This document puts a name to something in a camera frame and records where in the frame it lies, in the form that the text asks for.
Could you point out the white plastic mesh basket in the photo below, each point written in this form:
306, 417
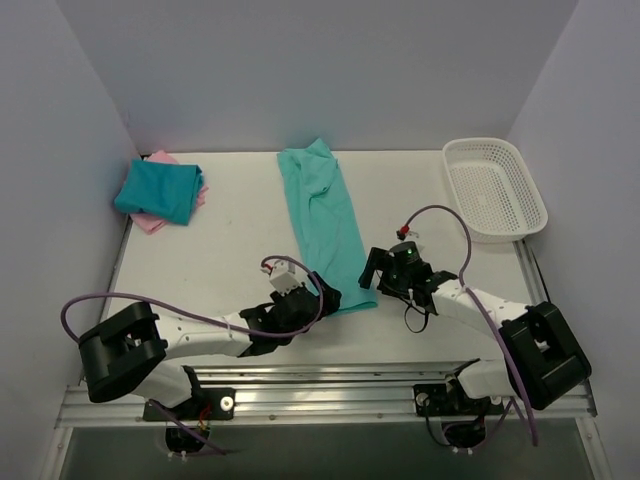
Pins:
493, 190

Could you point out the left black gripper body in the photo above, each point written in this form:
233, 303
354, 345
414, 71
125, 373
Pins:
316, 300

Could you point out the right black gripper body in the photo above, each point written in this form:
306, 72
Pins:
379, 267

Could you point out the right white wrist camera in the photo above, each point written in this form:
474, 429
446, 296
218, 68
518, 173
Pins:
405, 234

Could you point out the mint green t-shirt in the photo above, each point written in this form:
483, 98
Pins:
324, 222

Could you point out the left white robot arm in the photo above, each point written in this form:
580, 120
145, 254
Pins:
137, 351

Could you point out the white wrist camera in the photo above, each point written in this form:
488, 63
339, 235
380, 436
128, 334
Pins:
282, 276
405, 234

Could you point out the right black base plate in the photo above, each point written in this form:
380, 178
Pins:
449, 400

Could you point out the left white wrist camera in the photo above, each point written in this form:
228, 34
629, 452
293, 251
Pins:
282, 276

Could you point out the folded teal t-shirt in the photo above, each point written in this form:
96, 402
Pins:
167, 191

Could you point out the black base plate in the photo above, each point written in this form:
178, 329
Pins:
209, 403
449, 400

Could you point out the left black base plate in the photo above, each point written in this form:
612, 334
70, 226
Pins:
209, 403

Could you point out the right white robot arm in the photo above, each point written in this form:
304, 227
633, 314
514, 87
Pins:
542, 358

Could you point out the folded pink t-shirt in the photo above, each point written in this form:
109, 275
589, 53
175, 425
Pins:
151, 224

